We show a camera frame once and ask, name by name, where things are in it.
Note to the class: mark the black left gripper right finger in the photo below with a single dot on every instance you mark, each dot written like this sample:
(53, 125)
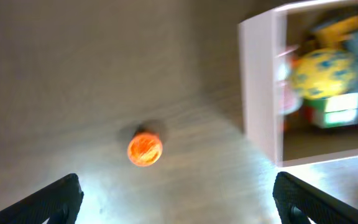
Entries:
(300, 202)

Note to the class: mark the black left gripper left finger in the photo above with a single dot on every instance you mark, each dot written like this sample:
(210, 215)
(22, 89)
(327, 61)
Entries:
(58, 202)

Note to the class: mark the white duck toy pink hat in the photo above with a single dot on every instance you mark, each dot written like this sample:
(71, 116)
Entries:
(289, 101)

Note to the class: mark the colourful puzzle cube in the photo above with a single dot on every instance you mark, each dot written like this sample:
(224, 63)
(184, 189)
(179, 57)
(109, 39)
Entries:
(333, 112)

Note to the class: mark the orange lattice ball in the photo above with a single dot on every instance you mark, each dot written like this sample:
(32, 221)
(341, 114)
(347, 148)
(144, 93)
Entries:
(144, 149)

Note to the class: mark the yellow ball with blue letters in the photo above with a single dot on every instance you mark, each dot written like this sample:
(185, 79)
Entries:
(324, 73)

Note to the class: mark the pink open cardboard box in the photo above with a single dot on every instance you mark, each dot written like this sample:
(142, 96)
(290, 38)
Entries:
(261, 40)

